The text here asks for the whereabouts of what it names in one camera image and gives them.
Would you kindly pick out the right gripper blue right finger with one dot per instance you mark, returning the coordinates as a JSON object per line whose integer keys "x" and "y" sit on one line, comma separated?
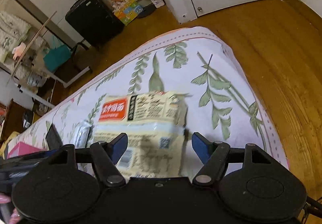
{"x": 213, "y": 156}

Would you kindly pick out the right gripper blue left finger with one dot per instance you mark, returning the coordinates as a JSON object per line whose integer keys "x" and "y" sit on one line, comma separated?
{"x": 105, "y": 156}

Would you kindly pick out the beige noodle packet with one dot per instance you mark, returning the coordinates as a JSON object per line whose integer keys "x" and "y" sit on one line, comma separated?
{"x": 154, "y": 123}

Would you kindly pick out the person's left hand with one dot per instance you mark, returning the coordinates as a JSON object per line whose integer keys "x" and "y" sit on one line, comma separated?
{"x": 8, "y": 213}

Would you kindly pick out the white snack bar top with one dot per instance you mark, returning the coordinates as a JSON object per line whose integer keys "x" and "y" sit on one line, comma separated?
{"x": 81, "y": 134}

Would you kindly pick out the pink cardboard box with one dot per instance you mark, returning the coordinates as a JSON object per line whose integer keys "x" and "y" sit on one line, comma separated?
{"x": 22, "y": 149}

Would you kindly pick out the floral bed sheet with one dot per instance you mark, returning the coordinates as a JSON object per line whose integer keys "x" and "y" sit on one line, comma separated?
{"x": 193, "y": 62}

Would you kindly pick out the dark wooden nightstand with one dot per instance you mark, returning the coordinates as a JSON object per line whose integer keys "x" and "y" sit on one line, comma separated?
{"x": 13, "y": 120}

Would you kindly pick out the teal shopping bag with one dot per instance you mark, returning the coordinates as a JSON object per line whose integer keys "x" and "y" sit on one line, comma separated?
{"x": 56, "y": 56}

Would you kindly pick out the black suitcase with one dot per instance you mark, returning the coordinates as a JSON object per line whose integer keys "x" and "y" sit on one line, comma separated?
{"x": 94, "y": 21}

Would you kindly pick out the colourful toy box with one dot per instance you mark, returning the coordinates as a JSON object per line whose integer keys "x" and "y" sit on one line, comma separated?
{"x": 126, "y": 10}

